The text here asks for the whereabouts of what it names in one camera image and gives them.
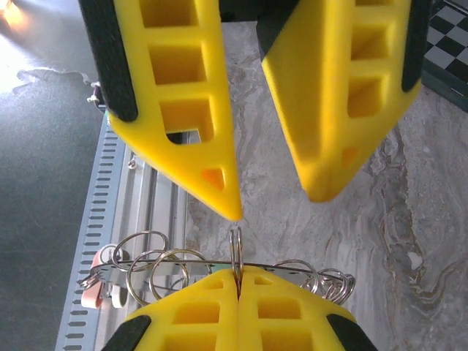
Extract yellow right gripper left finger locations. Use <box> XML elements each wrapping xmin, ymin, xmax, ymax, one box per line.
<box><xmin>100</xmin><ymin>268</ymin><xmax>239</xmax><ymax>351</ymax></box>

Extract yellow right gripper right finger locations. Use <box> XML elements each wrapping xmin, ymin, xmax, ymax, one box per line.
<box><xmin>238</xmin><ymin>266</ymin><xmax>380</xmax><ymax>351</ymax></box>

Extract silver key ring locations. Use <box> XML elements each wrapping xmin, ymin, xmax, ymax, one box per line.
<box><xmin>272</xmin><ymin>258</ymin><xmax>315</xmax><ymax>290</ymax></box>
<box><xmin>328</xmin><ymin>273</ymin><xmax>356</xmax><ymax>304</ymax></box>
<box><xmin>125</xmin><ymin>249</ymin><xmax>176</xmax><ymax>306</ymax></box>
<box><xmin>112</xmin><ymin>230</ymin><xmax>170</xmax><ymax>272</ymax></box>
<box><xmin>148</xmin><ymin>248</ymin><xmax>191</xmax><ymax>301</ymax></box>
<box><xmin>310</xmin><ymin>268</ymin><xmax>347</xmax><ymax>299</ymax></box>
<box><xmin>78</xmin><ymin>273</ymin><xmax>102</xmax><ymax>292</ymax></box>
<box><xmin>230</xmin><ymin>225</ymin><xmax>245</xmax><ymax>292</ymax></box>

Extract round metal disc with holes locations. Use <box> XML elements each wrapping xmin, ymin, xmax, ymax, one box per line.
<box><xmin>89</xmin><ymin>257</ymin><xmax>354</xmax><ymax>290</ymax></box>

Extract white and pink key tags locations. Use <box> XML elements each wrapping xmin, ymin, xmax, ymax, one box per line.
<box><xmin>80</xmin><ymin>244</ymin><xmax>129</xmax><ymax>309</ymax></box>

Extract folding chessboard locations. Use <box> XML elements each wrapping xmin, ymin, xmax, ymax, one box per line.
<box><xmin>420</xmin><ymin>0</ymin><xmax>468</xmax><ymax>102</ymax></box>

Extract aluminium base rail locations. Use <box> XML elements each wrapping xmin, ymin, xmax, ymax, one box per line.
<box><xmin>116</xmin><ymin>129</ymin><xmax>191</xmax><ymax>293</ymax></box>

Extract slotted white cable duct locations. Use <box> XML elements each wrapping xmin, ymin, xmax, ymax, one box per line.
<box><xmin>54</xmin><ymin>116</ymin><xmax>129</xmax><ymax>351</ymax></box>

